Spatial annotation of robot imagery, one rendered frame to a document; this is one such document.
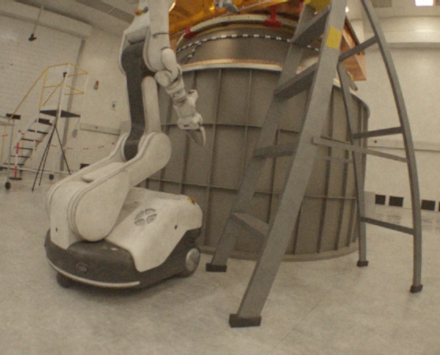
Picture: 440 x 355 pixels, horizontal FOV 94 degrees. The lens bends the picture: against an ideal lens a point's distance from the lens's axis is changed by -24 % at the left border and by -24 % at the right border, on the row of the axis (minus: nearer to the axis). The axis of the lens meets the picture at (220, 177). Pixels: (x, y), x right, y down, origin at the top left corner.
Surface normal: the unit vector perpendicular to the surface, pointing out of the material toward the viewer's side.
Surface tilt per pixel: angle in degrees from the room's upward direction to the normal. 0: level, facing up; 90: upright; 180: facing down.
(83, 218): 92
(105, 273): 89
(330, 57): 87
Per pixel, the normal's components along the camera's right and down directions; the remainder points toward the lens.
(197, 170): -0.39, -0.02
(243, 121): -0.18, 0.00
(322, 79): 0.21, -0.02
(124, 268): 0.55, 0.05
